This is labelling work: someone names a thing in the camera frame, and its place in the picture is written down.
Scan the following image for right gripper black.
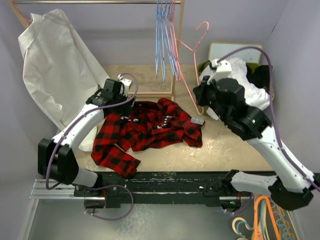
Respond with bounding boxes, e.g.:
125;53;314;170
194;74;229;122

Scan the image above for red black plaid shirt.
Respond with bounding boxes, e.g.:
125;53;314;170
91;98;204;178

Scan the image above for pink wire hanger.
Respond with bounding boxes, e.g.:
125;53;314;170
174;21;210;115

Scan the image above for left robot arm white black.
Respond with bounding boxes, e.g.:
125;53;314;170
37;74;136;196

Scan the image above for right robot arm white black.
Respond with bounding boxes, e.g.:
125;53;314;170
193;78;320;211

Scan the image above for white garment on hanger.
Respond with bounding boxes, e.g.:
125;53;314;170
17;8;111;153

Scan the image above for pink hanger holding white garment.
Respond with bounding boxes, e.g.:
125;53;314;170
11;2;33;29

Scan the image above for beige plastic hanger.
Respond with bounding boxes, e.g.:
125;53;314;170
231;217;254;240

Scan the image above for orange plastic hanger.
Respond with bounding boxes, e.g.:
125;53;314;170
251;195;282;240

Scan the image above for white clothes in basket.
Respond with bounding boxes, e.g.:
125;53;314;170
199;57;272;121

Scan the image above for green laundry basket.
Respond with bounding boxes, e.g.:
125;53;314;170
196;59;275;117

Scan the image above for black garment in basket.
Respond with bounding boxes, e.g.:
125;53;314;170
246;62;270;91

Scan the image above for wooden clothes rack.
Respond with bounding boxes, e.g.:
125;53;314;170
7;0;175;101

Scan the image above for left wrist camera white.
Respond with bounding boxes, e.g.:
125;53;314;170
117;74;133;93

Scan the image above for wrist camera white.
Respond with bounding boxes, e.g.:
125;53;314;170
117;74;133;93
208;59;232;83

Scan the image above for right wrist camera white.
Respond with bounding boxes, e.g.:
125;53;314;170
208;59;232;83

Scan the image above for whiteboard with wooden frame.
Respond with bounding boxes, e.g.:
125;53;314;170
207;41;264;63

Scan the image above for blue wire hangers bunch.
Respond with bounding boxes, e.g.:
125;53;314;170
155;0;180;81

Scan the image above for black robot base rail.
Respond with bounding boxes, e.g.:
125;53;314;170
74;171;251;208

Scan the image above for aluminium frame rail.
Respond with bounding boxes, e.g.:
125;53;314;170
29;179;104;200

